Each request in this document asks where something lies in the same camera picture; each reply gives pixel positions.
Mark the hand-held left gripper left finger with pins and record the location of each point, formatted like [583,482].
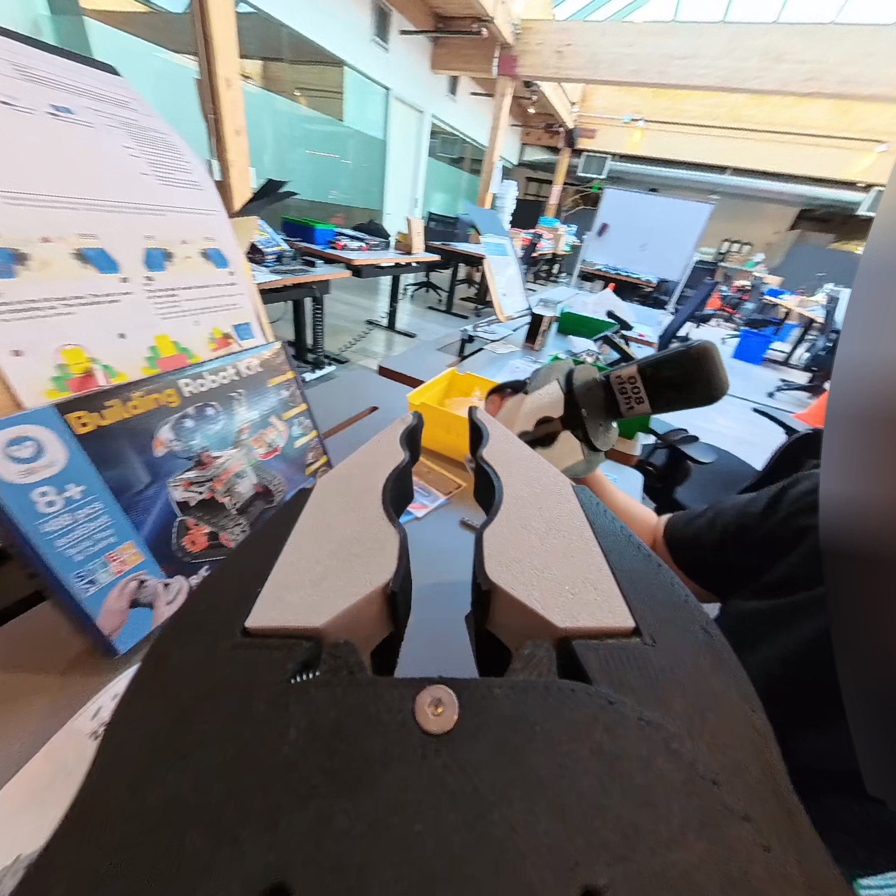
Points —
[329,546]

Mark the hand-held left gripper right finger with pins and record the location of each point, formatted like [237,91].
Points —
[553,553]

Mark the person's right forearm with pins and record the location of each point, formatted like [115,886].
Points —
[630,518]

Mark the grey desk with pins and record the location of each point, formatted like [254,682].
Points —
[350,392]

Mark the wooden desk with black legs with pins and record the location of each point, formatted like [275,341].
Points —
[378,255]
[301,274]

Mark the black office chair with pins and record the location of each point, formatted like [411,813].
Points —
[686,448]

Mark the blue recycling bin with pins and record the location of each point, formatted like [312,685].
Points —
[750,346]

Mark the sticker sheet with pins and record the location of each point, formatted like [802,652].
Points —
[441,476]

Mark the orange traffic cone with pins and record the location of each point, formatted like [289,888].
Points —
[812,413]

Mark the whiteboard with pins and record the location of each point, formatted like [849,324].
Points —
[647,234]

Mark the blue robot kit box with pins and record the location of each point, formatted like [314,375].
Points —
[175,490]

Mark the yellow bag bin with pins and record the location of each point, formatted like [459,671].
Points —
[448,413]

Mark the wooden board with paper sheet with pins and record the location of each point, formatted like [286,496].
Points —
[507,280]

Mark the dark grey panel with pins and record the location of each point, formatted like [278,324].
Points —
[861,490]

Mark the blue bin with green lid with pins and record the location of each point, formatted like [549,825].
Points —
[308,231]

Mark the white printed instruction sheet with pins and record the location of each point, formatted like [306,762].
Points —
[105,175]

